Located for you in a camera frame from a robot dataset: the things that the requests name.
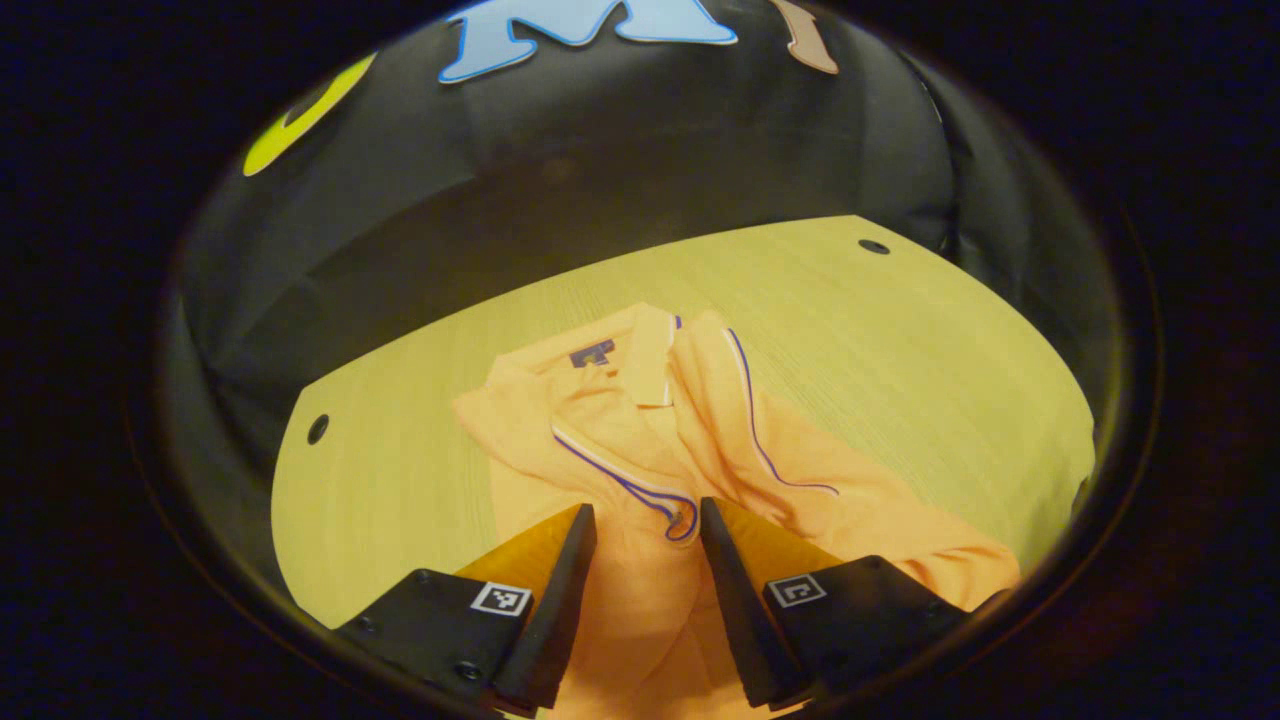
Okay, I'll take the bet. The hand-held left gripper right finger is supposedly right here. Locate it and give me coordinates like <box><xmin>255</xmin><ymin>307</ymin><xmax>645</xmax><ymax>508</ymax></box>
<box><xmin>700</xmin><ymin>497</ymin><xmax>966</xmax><ymax>711</ymax></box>

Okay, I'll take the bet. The orange T-shirt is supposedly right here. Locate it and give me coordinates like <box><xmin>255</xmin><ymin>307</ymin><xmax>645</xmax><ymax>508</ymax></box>
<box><xmin>452</xmin><ymin>303</ymin><xmax>1021</xmax><ymax>720</ymax></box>

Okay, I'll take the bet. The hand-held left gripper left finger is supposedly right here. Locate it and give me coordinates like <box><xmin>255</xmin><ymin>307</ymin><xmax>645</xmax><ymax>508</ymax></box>
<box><xmin>335</xmin><ymin>503</ymin><xmax>598</xmax><ymax>713</ymax></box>

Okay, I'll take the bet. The black backdrop cloth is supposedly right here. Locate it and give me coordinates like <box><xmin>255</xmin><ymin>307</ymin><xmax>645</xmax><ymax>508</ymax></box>
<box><xmin>165</xmin><ymin>0</ymin><xmax>1121</xmax><ymax>601</ymax></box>

